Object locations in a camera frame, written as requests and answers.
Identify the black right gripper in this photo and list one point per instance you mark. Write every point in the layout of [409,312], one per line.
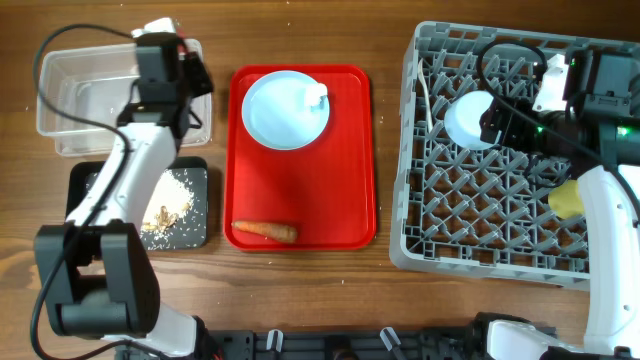
[491,126]

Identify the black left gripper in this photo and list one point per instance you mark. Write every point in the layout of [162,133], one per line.
[198,73]

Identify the light blue bowl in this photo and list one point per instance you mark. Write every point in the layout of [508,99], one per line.
[462,120]

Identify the light blue plate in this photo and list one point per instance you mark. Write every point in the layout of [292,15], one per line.
[274,114]

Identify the rice and peanut leftovers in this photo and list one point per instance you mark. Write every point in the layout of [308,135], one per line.
[172,205]

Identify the white tissue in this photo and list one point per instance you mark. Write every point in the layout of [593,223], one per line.
[314,94]

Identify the orange carrot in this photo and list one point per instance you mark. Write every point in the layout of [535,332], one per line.
[278,232]

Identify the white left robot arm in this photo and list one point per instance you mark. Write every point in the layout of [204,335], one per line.
[97,280]

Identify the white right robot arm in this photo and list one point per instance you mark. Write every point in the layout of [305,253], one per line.
[602,142]

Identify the grey dishwasher rack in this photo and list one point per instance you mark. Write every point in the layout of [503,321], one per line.
[481,214]

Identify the yellow cup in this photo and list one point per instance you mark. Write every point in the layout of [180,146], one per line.
[565,200]

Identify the clear plastic bin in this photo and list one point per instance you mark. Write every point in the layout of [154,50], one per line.
[89,88]

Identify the black tray bin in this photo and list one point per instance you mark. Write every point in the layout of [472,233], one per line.
[195,210]

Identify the red serving tray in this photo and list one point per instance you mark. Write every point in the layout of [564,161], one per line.
[326,190]

